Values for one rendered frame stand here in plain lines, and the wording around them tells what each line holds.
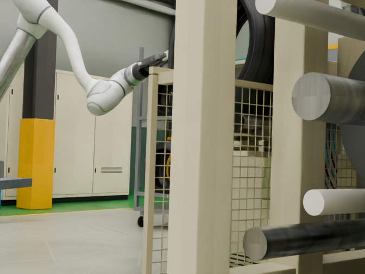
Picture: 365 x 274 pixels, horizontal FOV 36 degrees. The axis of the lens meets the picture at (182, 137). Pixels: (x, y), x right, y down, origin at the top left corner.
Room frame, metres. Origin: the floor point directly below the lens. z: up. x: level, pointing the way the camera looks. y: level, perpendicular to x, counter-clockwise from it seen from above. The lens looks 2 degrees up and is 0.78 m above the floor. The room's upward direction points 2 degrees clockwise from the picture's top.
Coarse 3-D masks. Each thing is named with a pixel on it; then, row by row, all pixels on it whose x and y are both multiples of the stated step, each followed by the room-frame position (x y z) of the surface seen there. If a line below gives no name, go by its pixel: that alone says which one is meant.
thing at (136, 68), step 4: (136, 64) 2.46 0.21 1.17; (148, 64) 2.41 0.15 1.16; (136, 68) 2.45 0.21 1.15; (140, 68) 2.43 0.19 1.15; (144, 68) 2.43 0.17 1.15; (136, 72) 2.45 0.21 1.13; (140, 72) 2.45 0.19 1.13; (144, 72) 2.46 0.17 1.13; (148, 72) 2.47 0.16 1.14; (136, 76) 2.47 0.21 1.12; (140, 76) 2.46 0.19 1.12; (144, 76) 2.45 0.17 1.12; (148, 76) 2.47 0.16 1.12
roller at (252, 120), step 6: (240, 120) 1.86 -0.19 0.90; (246, 120) 1.86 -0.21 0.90; (252, 120) 1.88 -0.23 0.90; (258, 120) 1.90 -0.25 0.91; (264, 120) 1.92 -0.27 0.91; (270, 120) 1.94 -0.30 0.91; (240, 126) 1.86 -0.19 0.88; (246, 126) 1.87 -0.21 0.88; (252, 126) 1.89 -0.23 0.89; (258, 126) 1.90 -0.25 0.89
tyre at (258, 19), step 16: (240, 0) 1.85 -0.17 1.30; (240, 16) 2.23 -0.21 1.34; (256, 16) 1.80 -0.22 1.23; (256, 32) 1.80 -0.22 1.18; (272, 32) 1.79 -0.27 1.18; (256, 48) 1.80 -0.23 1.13; (272, 48) 1.79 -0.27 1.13; (256, 64) 1.80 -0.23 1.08; (272, 64) 1.80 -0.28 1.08; (256, 80) 1.82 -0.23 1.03; (272, 80) 1.82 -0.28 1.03; (240, 96) 1.86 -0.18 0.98; (272, 96) 1.87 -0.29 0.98; (240, 112) 1.89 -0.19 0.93; (272, 112) 1.94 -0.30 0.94
